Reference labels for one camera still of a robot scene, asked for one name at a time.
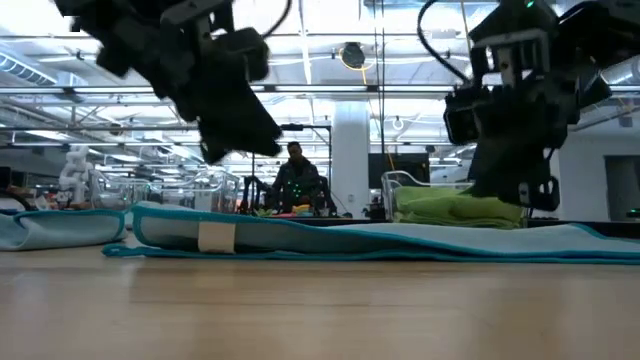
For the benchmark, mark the clear plastic basket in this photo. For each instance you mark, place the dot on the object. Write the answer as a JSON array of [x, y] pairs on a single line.
[[387, 195], [220, 185]]

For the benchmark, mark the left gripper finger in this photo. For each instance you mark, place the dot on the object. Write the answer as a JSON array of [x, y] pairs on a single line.
[[215, 147], [250, 125]]

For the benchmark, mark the person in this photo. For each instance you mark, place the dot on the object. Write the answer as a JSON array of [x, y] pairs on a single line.
[[297, 180]]

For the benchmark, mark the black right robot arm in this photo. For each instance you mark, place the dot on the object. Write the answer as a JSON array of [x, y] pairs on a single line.
[[600, 30]]

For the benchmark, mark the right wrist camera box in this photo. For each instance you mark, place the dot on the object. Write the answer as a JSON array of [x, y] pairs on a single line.
[[462, 117]]

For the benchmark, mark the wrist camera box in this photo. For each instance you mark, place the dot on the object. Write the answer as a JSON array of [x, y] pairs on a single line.
[[462, 117], [247, 52]]

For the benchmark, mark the black wall monitor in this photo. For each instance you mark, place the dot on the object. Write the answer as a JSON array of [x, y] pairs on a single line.
[[410, 162]]

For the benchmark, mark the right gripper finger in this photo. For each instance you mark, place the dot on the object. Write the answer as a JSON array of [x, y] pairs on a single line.
[[497, 175], [542, 192]]

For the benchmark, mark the black camera stand frame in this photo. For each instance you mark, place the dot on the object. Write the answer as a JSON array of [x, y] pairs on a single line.
[[292, 127]]

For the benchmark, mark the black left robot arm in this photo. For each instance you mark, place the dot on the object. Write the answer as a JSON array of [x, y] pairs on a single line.
[[100, 20]]

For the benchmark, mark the white towel brand label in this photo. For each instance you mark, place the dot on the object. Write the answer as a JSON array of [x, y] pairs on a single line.
[[216, 237]]

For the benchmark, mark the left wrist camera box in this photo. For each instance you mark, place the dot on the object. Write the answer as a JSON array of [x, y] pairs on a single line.
[[247, 52]]

